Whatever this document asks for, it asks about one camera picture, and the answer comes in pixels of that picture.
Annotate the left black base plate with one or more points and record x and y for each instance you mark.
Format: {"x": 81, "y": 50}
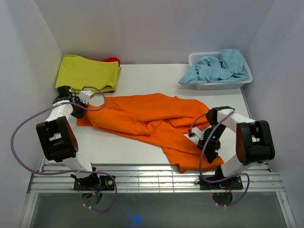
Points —
{"x": 105, "y": 183}

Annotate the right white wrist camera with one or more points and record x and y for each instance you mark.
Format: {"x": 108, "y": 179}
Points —
{"x": 196, "y": 132}

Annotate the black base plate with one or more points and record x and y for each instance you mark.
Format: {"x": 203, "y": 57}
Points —
{"x": 206, "y": 184}
{"x": 105, "y": 183}

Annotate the orange trousers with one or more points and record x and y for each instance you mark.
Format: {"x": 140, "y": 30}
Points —
{"x": 155, "y": 119}

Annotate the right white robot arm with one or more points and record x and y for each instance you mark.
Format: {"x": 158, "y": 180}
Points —
{"x": 254, "y": 143}

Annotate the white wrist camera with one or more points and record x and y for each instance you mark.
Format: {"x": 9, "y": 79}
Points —
{"x": 196, "y": 132}
{"x": 85, "y": 96}

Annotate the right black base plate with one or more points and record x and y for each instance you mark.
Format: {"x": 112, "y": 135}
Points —
{"x": 206, "y": 184}

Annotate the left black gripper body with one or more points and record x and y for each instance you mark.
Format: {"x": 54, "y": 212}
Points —
{"x": 78, "y": 112}

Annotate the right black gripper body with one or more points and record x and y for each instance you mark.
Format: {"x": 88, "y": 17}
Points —
{"x": 217, "y": 133}

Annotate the folded red trousers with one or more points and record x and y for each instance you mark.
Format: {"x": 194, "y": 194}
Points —
{"x": 112, "y": 59}

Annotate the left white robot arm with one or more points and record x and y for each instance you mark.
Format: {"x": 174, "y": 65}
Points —
{"x": 58, "y": 141}

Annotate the folded yellow trousers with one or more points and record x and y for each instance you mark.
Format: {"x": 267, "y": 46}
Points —
{"x": 77, "y": 72}

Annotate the aluminium rail frame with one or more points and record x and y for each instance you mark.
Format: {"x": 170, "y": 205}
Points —
{"x": 156, "y": 195}

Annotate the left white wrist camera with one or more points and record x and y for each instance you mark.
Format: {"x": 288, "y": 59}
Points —
{"x": 85, "y": 96}

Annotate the white plastic basket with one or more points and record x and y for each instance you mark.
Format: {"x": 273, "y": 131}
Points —
{"x": 194, "y": 57}

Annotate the light blue trousers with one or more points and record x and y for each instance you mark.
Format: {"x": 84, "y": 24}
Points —
{"x": 228, "y": 68}

